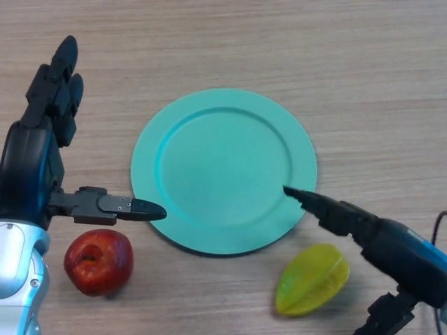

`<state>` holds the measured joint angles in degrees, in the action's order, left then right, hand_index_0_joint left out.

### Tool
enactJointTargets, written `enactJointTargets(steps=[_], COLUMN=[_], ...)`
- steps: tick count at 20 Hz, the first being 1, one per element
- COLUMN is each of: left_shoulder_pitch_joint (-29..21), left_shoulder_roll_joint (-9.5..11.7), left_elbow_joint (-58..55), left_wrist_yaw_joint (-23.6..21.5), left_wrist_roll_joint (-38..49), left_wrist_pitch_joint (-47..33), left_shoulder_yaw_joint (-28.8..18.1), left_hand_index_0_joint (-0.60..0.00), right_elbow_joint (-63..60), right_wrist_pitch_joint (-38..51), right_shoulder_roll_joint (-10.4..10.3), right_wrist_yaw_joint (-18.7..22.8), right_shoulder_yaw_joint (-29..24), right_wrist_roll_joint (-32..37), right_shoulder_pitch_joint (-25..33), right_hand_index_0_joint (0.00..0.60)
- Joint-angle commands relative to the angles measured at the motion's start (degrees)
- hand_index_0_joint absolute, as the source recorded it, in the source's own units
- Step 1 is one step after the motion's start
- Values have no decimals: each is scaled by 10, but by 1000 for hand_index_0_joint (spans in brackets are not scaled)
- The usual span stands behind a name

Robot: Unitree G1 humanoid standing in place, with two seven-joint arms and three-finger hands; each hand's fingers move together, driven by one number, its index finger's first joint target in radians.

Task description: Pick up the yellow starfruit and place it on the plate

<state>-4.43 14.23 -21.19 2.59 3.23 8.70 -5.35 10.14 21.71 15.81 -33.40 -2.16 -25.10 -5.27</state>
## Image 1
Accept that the red apple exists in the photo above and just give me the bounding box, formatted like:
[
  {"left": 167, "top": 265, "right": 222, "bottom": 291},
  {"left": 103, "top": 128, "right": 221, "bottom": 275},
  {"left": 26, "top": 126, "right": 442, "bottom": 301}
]
[{"left": 64, "top": 229, "right": 135, "bottom": 297}]

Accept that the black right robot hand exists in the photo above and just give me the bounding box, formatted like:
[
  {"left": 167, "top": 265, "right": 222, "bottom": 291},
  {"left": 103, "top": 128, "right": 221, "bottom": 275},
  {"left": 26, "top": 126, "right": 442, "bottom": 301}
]
[{"left": 282, "top": 186, "right": 447, "bottom": 335}]

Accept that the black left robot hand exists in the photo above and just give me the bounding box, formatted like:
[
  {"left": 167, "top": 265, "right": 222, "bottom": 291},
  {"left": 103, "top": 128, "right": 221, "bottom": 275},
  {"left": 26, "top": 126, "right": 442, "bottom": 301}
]
[{"left": 0, "top": 34, "right": 168, "bottom": 232}]

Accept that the teal round plate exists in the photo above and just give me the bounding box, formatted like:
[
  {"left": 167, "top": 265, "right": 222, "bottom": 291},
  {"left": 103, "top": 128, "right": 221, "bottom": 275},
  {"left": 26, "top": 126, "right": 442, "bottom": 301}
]
[{"left": 130, "top": 87, "right": 318, "bottom": 258}]

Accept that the yellow starfruit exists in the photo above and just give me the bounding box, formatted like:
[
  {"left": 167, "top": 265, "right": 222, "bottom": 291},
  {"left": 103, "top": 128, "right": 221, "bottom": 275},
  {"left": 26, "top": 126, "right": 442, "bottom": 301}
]
[{"left": 275, "top": 243, "right": 351, "bottom": 318}]

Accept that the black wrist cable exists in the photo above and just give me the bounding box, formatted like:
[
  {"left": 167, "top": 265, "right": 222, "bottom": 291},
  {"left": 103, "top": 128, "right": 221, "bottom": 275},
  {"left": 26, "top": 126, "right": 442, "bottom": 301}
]
[{"left": 432, "top": 211, "right": 447, "bottom": 335}]

